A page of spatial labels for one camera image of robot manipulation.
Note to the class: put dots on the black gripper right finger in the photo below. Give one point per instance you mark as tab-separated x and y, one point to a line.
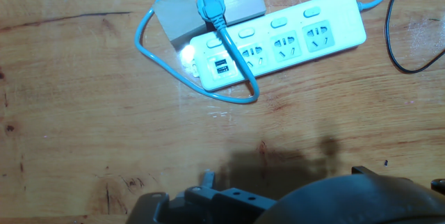
361	170

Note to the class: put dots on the white power strip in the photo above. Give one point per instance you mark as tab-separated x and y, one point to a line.
295	25

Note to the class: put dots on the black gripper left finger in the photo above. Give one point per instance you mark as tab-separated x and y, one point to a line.
222	206

